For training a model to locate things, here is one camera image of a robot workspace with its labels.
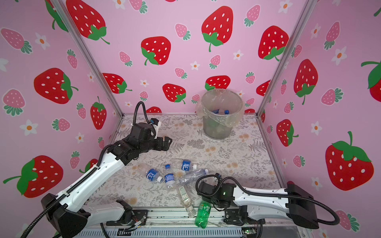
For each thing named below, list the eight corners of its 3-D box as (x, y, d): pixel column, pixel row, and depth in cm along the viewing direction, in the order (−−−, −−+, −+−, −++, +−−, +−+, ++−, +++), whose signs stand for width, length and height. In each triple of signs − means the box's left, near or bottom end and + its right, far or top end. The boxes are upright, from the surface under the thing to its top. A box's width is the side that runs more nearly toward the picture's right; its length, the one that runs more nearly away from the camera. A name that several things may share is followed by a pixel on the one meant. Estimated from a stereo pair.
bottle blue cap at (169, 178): (163, 190, 85) (161, 187, 80) (166, 168, 93) (165, 164, 89) (174, 190, 85) (172, 187, 80) (176, 168, 93) (175, 164, 89)
